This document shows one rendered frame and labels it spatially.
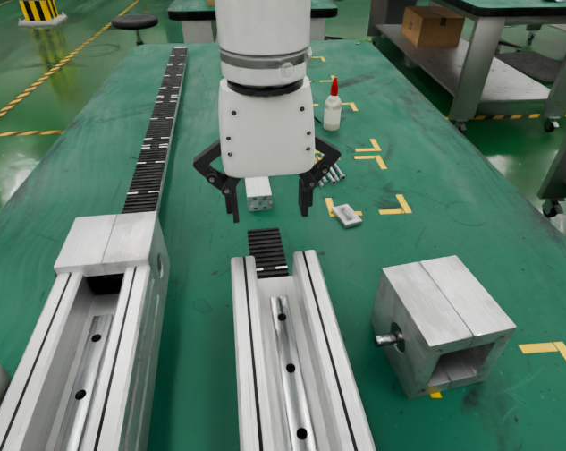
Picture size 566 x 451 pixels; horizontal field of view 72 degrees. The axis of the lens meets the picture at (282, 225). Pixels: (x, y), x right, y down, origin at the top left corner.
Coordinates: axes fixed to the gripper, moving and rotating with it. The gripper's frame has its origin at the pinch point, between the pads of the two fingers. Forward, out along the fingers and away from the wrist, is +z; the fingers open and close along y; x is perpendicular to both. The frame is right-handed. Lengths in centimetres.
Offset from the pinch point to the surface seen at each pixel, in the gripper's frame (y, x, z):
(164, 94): 20, -62, 8
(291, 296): -1.5, 9.0, 6.8
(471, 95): -149, -188, 63
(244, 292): 3.9, 11.1, 2.8
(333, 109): -19.0, -42.5, 6.1
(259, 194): 0.2, -14.7, 8.3
